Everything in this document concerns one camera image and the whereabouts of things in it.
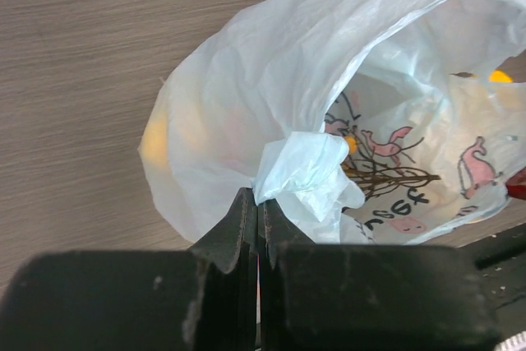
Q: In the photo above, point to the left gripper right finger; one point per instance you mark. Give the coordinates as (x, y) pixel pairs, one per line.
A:
(367, 297)

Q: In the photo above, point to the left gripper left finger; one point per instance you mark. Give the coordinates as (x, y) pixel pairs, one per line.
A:
(201, 298)

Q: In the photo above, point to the light blue plastic bag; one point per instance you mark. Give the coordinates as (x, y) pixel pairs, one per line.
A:
(266, 104)

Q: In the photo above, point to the yellow fake pear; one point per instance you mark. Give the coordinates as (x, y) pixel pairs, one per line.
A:
(500, 76)

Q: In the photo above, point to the red fake apple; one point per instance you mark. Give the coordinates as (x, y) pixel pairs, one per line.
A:
(516, 186)

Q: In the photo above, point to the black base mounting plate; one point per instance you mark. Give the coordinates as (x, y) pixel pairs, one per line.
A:
(500, 259)

